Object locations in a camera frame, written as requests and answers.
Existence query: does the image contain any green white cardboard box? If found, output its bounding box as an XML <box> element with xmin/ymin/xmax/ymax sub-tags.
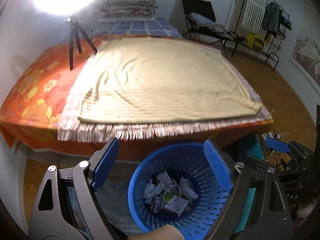
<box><xmin>163</xmin><ymin>190</ymin><xmax>190</xmax><ymax>216</ymax></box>

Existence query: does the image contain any purple candy bar wrapper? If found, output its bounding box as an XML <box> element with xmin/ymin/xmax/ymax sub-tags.
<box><xmin>150</xmin><ymin>193</ymin><xmax>165</xmax><ymax>213</ymax></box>

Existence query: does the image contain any teal cloth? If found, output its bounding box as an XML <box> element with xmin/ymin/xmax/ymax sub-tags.
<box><xmin>244</xmin><ymin>133</ymin><xmax>264</xmax><ymax>160</ymax></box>

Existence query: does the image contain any blue plastic laundry basket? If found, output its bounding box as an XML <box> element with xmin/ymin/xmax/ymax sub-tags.
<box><xmin>127</xmin><ymin>140</ymin><xmax>234</xmax><ymax>239</ymax></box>

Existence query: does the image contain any crumpled white paper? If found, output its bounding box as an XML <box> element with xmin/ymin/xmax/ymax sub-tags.
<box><xmin>180</xmin><ymin>177</ymin><xmax>198</xmax><ymax>200</ymax></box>

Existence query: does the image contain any yellow striped blanket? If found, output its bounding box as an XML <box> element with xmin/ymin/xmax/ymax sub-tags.
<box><xmin>57</xmin><ymin>37</ymin><xmax>263</xmax><ymax>142</ymax></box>

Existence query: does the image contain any orange floral bedspread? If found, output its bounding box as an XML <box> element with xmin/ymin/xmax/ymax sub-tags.
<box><xmin>1</xmin><ymin>43</ymin><xmax>273</xmax><ymax>155</ymax></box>

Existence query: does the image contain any black clothes rack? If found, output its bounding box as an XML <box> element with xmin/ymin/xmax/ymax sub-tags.
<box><xmin>232</xmin><ymin>0</ymin><xmax>292</xmax><ymax>71</ymax></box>

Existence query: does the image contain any yellow crate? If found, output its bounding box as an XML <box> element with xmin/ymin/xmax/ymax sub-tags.
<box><xmin>246</xmin><ymin>33</ymin><xmax>265</xmax><ymax>53</ymax></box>

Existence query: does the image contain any dark hanging jacket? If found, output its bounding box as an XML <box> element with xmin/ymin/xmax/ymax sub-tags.
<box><xmin>262</xmin><ymin>2</ymin><xmax>292</xmax><ymax>38</ymax></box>

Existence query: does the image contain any black tripod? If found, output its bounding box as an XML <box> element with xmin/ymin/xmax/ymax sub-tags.
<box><xmin>63</xmin><ymin>14</ymin><xmax>98</xmax><ymax>71</ymax></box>

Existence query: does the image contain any blue checkered bedsheet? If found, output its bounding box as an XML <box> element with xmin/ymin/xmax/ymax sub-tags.
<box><xmin>85</xmin><ymin>17</ymin><xmax>182</xmax><ymax>38</ymax></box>

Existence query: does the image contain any striped cushion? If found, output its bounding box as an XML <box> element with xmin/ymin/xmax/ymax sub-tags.
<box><xmin>188</xmin><ymin>12</ymin><xmax>233</xmax><ymax>40</ymax></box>

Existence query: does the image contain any folded floral quilt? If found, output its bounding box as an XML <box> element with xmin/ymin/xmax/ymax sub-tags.
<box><xmin>94</xmin><ymin>0</ymin><xmax>159</xmax><ymax>18</ymax></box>

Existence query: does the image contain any black folding chair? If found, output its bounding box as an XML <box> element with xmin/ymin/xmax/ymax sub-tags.
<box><xmin>181</xmin><ymin>0</ymin><xmax>245</xmax><ymax>58</ymax></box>

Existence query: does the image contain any white cord on floor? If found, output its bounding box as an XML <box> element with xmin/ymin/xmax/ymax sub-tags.
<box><xmin>260</xmin><ymin>107</ymin><xmax>292</xmax><ymax>160</ymax></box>

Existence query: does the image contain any wall picture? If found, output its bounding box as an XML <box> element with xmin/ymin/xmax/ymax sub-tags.
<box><xmin>291</xmin><ymin>2</ymin><xmax>319</xmax><ymax>88</ymax></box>

